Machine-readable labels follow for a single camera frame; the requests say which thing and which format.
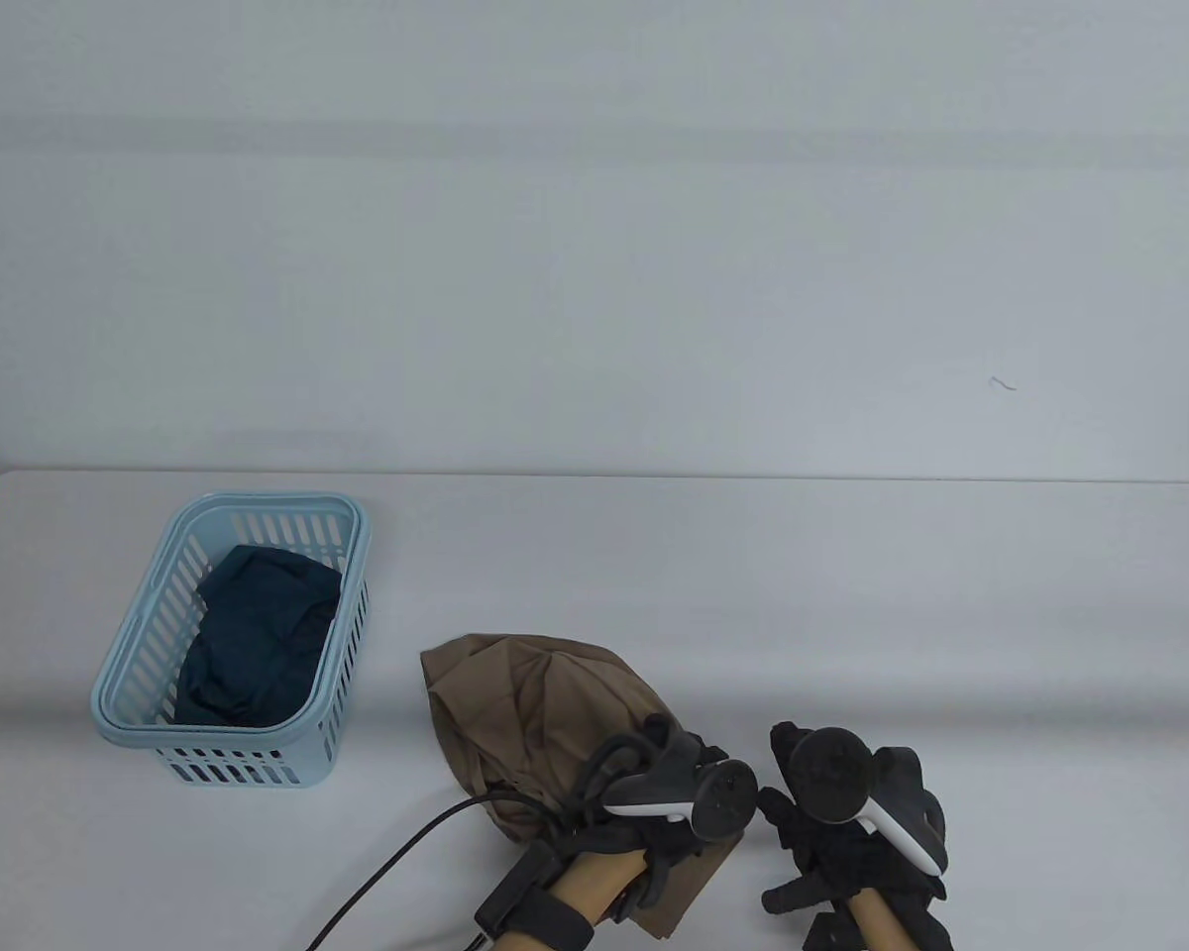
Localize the person's right hand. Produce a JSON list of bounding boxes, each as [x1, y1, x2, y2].
[[757, 720, 952, 920]]

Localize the person's left hand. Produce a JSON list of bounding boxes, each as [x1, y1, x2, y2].
[[553, 715, 746, 934]]

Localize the brown shorts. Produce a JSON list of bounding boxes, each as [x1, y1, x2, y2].
[[420, 634, 746, 943]]

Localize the dark teal shorts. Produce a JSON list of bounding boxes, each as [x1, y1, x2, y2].
[[174, 543, 345, 728]]

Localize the person's right forearm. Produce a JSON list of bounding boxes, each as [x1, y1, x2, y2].
[[845, 889, 915, 951]]

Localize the person's left forearm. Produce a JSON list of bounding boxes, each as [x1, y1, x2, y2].
[[543, 847, 652, 951]]

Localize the left white black controller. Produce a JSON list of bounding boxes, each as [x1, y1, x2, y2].
[[577, 715, 760, 845]]

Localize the white black controller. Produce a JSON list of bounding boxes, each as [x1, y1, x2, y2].
[[787, 727, 949, 879], [577, 715, 760, 845]]

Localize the right white black controller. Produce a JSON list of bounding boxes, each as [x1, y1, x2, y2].
[[787, 727, 949, 879]]

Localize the light blue plastic basket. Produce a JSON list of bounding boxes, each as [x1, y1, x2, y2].
[[90, 492, 373, 791]]

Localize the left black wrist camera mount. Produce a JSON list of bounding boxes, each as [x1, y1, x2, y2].
[[473, 840, 597, 951]]

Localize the black cable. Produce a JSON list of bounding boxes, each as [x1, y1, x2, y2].
[[305, 792, 521, 951]]

